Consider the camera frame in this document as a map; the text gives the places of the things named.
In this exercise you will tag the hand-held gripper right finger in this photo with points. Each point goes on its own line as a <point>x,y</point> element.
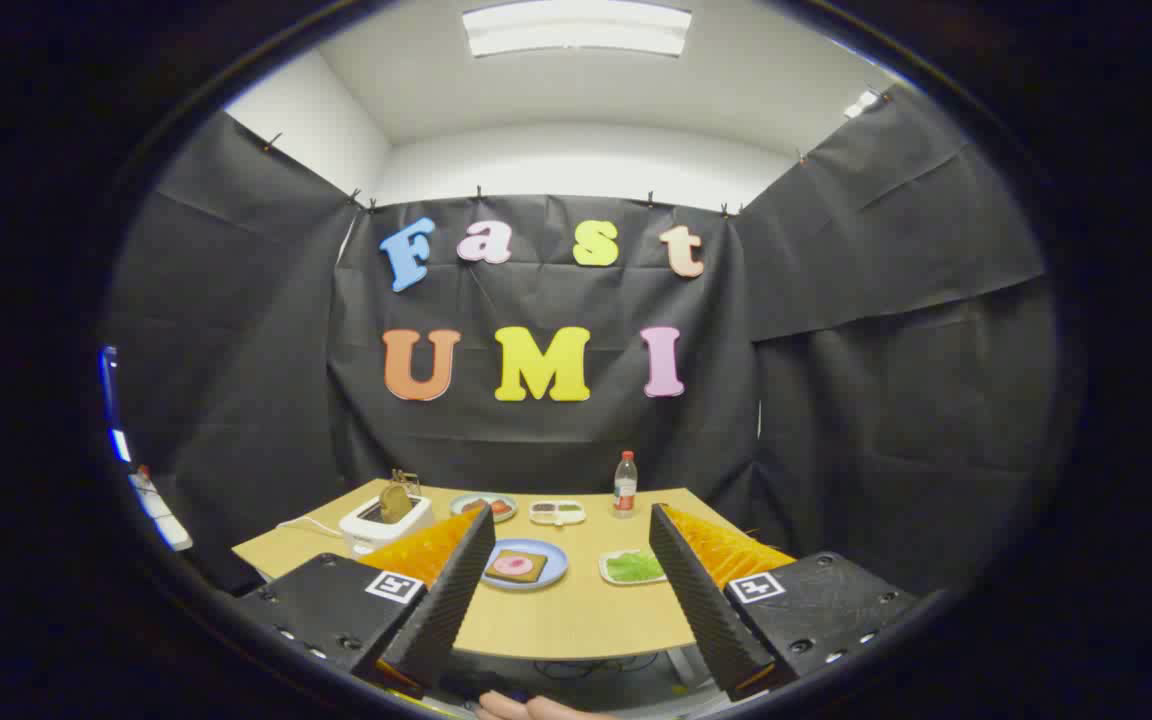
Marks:
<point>701,600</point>

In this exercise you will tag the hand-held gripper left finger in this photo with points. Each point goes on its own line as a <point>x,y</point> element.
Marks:
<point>451,600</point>

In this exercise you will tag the green lettuce leaf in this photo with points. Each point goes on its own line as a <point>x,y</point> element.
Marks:
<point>634,567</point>

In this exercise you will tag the brown toast slice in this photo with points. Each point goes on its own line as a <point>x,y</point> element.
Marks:
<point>396,503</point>

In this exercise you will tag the grey table leg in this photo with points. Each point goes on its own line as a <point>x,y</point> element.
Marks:
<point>691,665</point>

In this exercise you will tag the pink ham slice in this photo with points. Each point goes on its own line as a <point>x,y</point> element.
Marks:
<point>513,565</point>

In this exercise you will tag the pale green plate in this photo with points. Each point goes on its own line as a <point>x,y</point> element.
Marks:
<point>484,519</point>

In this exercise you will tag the tan bread slice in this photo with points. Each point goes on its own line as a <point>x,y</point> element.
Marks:
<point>537,570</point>

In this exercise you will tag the white toaster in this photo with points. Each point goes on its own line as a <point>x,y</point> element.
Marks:
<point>386,532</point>

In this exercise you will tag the brown meat patty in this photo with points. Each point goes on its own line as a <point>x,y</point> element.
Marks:
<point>474,505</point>

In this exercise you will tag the blue plate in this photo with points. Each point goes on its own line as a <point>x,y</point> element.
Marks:
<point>548,576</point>

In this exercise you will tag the white square plate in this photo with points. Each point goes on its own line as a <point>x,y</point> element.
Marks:
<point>604,572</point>

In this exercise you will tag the red tomato slice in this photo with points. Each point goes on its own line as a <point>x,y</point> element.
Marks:
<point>501,507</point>

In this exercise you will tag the clear bottle with red cap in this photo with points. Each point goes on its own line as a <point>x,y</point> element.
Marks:
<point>625,490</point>

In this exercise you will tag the white divided dish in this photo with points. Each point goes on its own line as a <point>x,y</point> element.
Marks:
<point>556,513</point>

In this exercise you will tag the white power strip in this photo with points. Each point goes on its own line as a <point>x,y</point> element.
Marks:
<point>161,515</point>

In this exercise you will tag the ceiling light panel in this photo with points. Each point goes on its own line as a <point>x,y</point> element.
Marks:
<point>576,28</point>

